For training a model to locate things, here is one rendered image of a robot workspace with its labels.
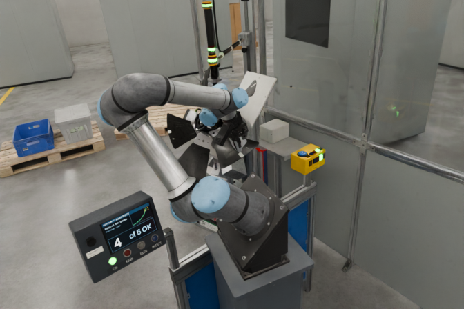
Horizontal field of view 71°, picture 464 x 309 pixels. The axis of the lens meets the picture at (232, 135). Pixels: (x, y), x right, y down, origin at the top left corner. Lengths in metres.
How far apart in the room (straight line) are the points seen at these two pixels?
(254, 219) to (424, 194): 1.13
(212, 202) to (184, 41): 6.44
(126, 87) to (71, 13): 12.80
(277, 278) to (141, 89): 0.75
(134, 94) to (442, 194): 1.55
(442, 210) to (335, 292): 0.90
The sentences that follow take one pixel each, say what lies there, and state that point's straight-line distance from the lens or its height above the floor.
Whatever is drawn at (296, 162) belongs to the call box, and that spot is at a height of 1.04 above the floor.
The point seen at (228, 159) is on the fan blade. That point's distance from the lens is 1.56.
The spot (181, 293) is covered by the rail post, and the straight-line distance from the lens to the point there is 1.57.
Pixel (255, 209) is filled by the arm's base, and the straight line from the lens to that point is 1.09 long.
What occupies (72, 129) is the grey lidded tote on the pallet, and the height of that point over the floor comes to 0.34.
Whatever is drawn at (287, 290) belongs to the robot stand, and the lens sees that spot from 1.28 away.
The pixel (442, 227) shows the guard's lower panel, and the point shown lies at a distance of 2.05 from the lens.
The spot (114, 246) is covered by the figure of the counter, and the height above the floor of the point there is 1.16.
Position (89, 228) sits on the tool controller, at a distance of 1.13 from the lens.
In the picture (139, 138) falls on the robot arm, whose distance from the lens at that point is 1.08.
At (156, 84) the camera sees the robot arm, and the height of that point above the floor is 1.64.
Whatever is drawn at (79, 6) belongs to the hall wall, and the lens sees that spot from 13.73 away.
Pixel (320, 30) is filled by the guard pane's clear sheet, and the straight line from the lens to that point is 2.04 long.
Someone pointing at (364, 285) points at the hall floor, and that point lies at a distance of 2.55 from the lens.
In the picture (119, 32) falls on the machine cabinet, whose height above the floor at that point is 1.10.
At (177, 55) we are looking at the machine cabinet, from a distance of 7.32.
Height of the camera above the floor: 1.91
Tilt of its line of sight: 26 degrees down
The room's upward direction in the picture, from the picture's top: 5 degrees counter-clockwise
